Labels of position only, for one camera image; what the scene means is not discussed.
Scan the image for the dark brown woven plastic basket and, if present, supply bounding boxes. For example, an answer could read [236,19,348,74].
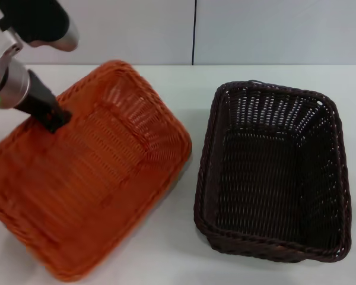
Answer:
[193,79,352,264]

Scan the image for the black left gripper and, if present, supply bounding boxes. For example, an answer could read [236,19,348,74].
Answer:
[16,70,72,135]

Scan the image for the orange woven plastic basket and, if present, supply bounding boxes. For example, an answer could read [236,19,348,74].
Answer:
[0,60,193,283]

